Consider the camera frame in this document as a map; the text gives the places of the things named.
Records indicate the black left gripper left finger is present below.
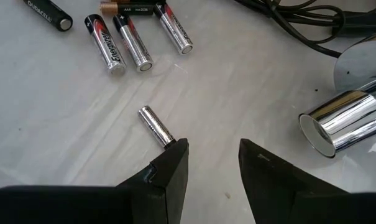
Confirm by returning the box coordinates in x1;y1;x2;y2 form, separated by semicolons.
0;138;190;224

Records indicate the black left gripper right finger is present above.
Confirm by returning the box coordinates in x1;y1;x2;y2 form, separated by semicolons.
238;138;376;224

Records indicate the silver Energizer battery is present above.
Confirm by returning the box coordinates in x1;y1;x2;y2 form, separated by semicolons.
112;14;154;73
84;14;127;76
153;2;194;55
137;105;177;149

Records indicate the shiny steel funnel bowl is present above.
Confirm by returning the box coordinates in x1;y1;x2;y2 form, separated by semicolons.
298;30;376;159

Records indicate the white table cover sheet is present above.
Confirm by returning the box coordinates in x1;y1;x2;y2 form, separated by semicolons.
0;0;376;224

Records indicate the black copper AAA battery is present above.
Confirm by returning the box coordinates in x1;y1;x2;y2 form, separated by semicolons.
111;0;167;4
99;1;156;16

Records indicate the large black Duracell battery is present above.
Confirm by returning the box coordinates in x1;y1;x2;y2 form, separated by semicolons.
22;0;73;32

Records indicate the black power adapter with cable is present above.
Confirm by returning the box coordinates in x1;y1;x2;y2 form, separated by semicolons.
234;0;376;58

